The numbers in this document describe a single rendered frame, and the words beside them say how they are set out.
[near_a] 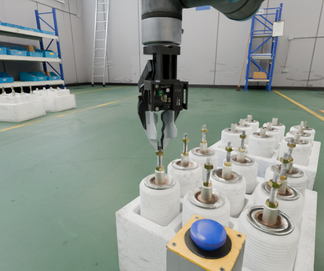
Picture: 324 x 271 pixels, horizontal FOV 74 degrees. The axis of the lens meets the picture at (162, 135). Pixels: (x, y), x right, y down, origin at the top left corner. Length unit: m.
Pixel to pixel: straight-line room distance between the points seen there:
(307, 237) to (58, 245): 0.65
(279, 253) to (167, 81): 0.33
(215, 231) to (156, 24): 0.33
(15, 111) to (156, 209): 2.24
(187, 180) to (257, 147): 0.42
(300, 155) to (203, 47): 6.13
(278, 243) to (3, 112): 2.59
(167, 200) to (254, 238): 0.19
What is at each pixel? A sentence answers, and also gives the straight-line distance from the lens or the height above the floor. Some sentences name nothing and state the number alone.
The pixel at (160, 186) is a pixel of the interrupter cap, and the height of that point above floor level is 0.25.
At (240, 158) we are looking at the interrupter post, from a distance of 0.66.
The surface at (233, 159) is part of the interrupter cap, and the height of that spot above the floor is 0.25.
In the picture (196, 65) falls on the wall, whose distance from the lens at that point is 6.87.
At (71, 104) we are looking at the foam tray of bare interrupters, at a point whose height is 0.05.
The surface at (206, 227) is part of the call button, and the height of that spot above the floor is 0.33.
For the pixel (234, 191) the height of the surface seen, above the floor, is 0.24.
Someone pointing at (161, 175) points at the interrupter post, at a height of 0.27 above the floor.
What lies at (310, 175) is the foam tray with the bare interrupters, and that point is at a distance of 0.90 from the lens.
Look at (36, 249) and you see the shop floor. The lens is 0.80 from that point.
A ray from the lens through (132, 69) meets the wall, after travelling 7.54.
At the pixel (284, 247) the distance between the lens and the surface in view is 0.43.
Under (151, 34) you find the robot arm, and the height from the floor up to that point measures 0.56.
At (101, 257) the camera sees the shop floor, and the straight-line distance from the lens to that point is 0.72.
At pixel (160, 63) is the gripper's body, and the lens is 0.39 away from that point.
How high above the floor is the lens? 0.50
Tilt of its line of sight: 17 degrees down
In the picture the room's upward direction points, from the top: straight up
